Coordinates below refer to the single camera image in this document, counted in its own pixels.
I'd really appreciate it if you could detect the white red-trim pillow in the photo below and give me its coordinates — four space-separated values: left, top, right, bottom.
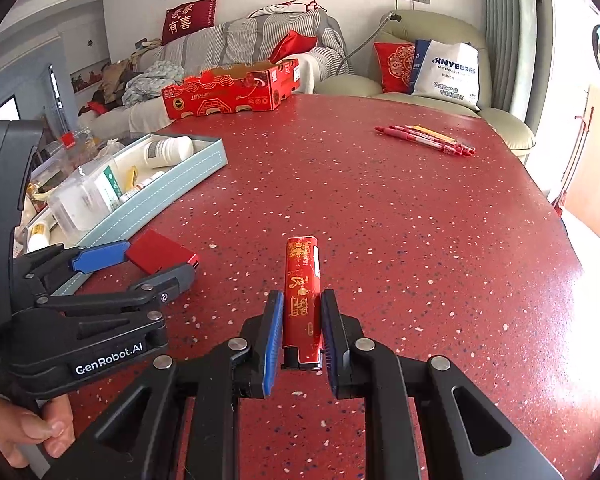
250 0 326 18

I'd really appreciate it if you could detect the red patterned cushion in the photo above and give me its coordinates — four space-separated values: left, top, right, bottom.
373 41 417 95

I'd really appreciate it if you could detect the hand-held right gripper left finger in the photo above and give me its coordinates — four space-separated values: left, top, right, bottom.
42 289 286 480

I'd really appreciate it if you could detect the red gold-print lighter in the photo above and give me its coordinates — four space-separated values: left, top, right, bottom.
283 235 326 371

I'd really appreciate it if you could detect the teal tray box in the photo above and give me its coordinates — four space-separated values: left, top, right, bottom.
12 132 228 296

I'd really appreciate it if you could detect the red cardboard fruit box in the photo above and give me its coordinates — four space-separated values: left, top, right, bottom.
161 58 300 122

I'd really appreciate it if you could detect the grey striped blanket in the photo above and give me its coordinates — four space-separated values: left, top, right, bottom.
225 7 348 78

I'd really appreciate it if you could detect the white blue tote bag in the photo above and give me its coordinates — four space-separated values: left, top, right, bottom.
409 39 481 111

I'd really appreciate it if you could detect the clear bin with red label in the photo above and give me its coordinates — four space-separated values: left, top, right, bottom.
30 127 101 186

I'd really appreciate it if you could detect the red pillow with white characters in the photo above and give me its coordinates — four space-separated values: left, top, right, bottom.
161 0 219 46

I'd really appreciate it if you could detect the grey green curtain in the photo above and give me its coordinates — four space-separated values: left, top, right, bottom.
482 0 553 121

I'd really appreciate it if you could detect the person's left hand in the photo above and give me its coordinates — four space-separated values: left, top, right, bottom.
0 395 76 468

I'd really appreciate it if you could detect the small yellow-label white bottle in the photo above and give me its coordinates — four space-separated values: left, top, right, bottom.
26 221 56 254

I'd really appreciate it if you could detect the white covered sofa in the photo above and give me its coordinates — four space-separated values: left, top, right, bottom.
80 0 351 141

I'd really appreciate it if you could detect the white green medicine box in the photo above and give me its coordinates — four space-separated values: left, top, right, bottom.
82 156 127 206

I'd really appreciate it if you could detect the plain red pillow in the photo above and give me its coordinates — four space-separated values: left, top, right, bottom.
269 30 318 63

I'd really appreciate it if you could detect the beige leather armchair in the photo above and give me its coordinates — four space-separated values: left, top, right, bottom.
314 9 537 157

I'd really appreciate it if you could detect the yellow pen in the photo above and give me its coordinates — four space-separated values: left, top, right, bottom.
411 125 455 143

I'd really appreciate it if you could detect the large white pill bottle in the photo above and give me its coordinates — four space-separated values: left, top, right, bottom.
142 136 195 168

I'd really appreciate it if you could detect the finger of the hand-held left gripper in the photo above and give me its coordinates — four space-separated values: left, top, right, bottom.
14 240 132 288
34 263 197 322

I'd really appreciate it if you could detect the pile of clothes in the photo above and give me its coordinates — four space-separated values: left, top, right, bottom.
77 37 186 116

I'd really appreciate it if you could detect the grey braided cable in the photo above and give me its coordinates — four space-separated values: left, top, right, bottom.
347 11 401 75

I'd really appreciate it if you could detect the wooden board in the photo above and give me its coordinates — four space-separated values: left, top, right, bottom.
562 84 600 238

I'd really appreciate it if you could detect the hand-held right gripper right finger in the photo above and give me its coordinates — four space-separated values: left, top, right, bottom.
320 289 563 480

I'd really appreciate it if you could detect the clear plastic container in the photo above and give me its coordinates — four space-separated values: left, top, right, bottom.
47 157 128 233

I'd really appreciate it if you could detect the landscape wall painting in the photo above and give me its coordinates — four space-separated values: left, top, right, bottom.
70 60 111 93

